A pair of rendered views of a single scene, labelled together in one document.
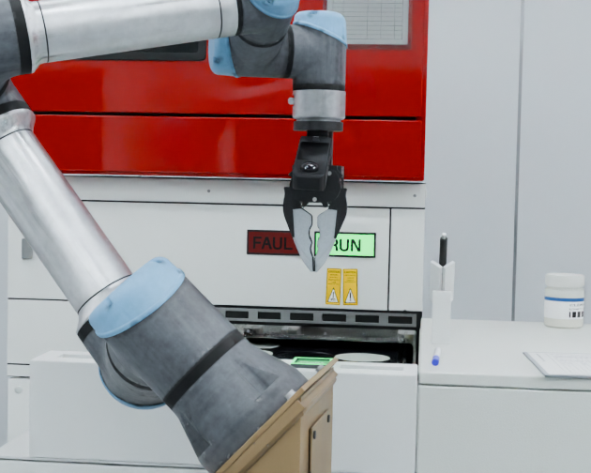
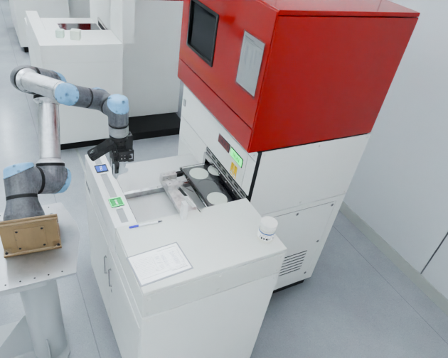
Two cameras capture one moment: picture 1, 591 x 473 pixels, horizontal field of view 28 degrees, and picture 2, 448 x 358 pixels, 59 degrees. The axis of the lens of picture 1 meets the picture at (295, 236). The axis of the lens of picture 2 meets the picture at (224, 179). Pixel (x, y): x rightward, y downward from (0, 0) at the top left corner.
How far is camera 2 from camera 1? 1.98 m
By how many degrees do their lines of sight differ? 57
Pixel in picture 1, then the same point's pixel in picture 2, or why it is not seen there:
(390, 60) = (249, 99)
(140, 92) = (199, 69)
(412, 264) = (248, 178)
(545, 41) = not seen: outside the picture
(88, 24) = (28, 86)
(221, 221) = (215, 125)
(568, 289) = (262, 228)
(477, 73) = not seen: outside the picture
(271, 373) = (12, 212)
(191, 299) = (12, 180)
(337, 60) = (113, 118)
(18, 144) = (40, 107)
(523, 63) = not seen: outside the picture
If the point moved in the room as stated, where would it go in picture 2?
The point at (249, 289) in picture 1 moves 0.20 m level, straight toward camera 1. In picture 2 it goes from (217, 152) to (184, 161)
